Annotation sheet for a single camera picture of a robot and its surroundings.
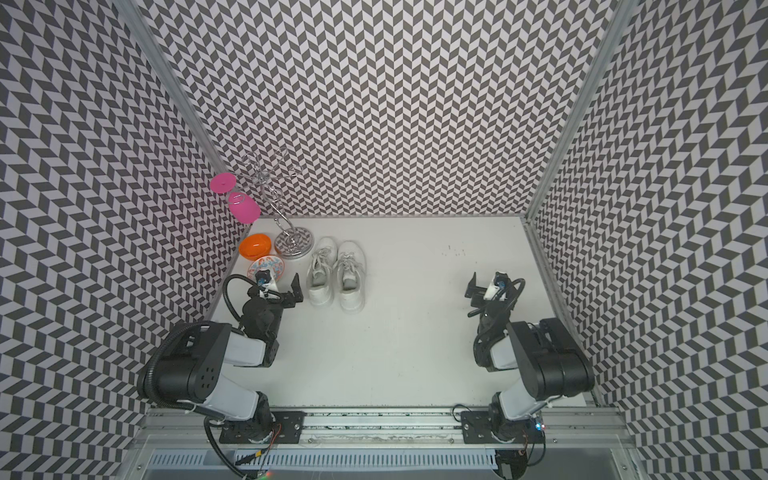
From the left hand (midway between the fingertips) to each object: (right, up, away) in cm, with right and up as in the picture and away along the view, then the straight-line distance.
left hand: (283, 277), depth 90 cm
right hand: (+63, -1, -2) cm, 63 cm away
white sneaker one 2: (+21, +1, +1) cm, 21 cm away
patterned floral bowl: (-10, +4, +12) cm, 16 cm away
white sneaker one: (+10, -1, +4) cm, 11 cm away
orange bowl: (-15, +9, +14) cm, 23 cm away
